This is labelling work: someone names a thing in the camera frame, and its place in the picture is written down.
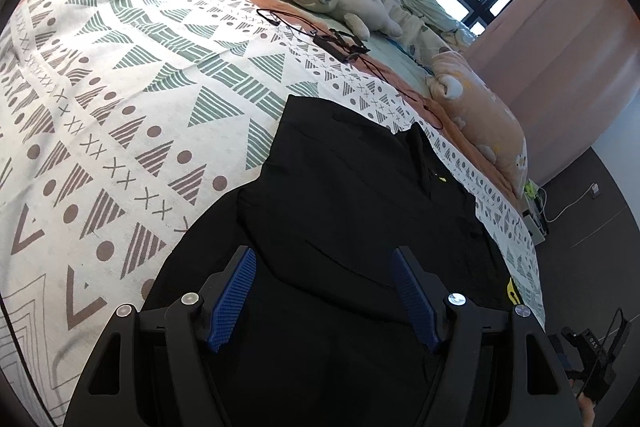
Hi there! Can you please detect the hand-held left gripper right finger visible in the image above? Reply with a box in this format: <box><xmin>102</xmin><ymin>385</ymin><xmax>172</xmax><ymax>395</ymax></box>
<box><xmin>391</xmin><ymin>247</ymin><xmax>583</xmax><ymax>427</ymax></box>

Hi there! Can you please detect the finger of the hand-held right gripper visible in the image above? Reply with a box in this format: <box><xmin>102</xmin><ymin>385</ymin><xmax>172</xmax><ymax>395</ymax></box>
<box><xmin>548</xmin><ymin>329</ymin><xmax>577</xmax><ymax>378</ymax></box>

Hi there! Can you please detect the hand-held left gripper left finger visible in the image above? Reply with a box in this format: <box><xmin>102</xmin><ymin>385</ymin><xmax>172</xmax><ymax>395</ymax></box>
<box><xmin>62</xmin><ymin>246</ymin><xmax>258</xmax><ymax>427</ymax></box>

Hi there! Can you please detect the black garment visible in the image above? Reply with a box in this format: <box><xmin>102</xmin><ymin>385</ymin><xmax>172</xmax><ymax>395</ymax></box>
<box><xmin>142</xmin><ymin>94</ymin><xmax>523</xmax><ymax>427</ymax></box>

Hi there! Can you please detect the person's right hand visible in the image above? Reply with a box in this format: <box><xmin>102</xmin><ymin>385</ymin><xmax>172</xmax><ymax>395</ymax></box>
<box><xmin>576</xmin><ymin>394</ymin><xmax>597</xmax><ymax>427</ymax></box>

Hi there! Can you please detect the grey box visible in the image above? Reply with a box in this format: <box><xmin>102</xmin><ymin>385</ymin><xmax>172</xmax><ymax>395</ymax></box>
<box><xmin>525</xmin><ymin>206</ymin><xmax>549</xmax><ymax>249</ymax></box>

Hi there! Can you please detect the patterned triangle print blanket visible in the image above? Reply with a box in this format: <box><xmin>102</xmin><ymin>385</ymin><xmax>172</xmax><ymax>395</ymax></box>
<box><xmin>0</xmin><ymin>0</ymin><xmax>546</xmax><ymax>427</ymax></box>

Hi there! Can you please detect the pink curtain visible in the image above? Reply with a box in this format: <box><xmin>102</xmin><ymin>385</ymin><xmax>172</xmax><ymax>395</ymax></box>
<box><xmin>467</xmin><ymin>0</ymin><xmax>640</xmax><ymax>188</ymax></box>

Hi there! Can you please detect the crumpled light blue bedding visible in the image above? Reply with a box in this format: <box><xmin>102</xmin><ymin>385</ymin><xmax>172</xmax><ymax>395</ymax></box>
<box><xmin>382</xmin><ymin>0</ymin><xmax>476</xmax><ymax>52</ymax></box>

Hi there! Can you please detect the white cable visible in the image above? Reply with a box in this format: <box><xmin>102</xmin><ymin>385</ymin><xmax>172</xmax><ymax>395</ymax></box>
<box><xmin>545</xmin><ymin>192</ymin><xmax>593</xmax><ymax>224</ymax></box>

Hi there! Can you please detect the thin black cable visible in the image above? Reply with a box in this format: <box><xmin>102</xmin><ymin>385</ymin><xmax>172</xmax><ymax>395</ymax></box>
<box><xmin>350</xmin><ymin>56</ymin><xmax>444</xmax><ymax>131</ymax></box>

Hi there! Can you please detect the black looped cable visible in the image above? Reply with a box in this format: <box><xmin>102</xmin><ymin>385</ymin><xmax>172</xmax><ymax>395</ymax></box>
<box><xmin>256</xmin><ymin>8</ymin><xmax>321</xmax><ymax>34</ymax></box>

